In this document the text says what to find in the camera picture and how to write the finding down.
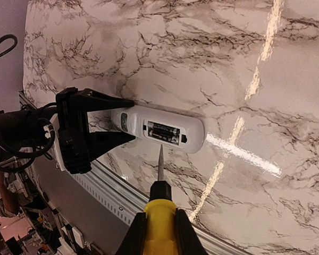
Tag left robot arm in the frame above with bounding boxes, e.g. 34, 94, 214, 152
0, 87, 135, 174

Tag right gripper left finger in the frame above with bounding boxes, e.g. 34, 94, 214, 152
116, 212, 146, 255

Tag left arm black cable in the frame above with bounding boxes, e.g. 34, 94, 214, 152
0, 34, 19, 64

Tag white remote control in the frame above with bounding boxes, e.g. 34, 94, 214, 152
111, 105, 205, 154

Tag front aluminium rail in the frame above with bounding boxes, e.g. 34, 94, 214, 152
17, 90, 253, 255

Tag yellow handled screwdriver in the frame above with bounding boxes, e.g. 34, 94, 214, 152
143, 147, 178, 255

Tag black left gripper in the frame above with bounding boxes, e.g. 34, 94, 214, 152
56, 87, 136, 174

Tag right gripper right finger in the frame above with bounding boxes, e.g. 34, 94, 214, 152
174, 209, 208, 255

